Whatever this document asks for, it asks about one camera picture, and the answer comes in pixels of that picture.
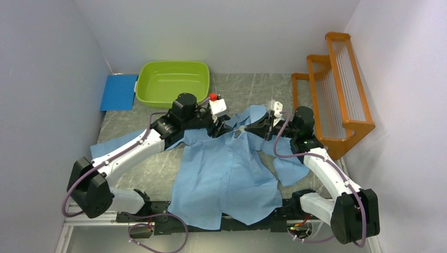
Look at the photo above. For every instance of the blue flat board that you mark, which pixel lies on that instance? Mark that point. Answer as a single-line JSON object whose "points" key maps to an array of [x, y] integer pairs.
{"points": [[119, 92]]}

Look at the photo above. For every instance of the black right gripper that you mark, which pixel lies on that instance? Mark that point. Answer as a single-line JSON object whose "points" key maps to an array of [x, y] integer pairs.
{"points": [[260, 127]]}

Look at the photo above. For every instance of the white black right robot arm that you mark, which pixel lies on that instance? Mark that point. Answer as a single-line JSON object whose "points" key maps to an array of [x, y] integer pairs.
{"points": [[351, 212]]}

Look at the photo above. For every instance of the orange wooden rack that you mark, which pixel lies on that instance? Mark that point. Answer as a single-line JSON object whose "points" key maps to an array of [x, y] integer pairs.
{"points": [[342, 114]]}

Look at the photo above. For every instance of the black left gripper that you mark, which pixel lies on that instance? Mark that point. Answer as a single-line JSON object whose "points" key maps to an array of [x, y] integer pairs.
{"points": [[221, 128]]}

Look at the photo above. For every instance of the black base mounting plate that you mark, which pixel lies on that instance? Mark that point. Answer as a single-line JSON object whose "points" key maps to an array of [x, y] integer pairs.
{"points": [[278, 221]]}

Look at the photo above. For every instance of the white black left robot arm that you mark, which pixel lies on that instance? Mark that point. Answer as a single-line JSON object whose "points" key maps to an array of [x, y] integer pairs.
{"points": [[91, 184]]}

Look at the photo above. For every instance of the light blue button shirt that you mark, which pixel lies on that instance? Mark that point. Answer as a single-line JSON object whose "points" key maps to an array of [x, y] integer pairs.
{"points": [[234, 174]]}

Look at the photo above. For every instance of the green plastic basin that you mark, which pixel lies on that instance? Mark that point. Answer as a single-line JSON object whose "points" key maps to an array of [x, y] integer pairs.
{"points": [[160, 82]]}

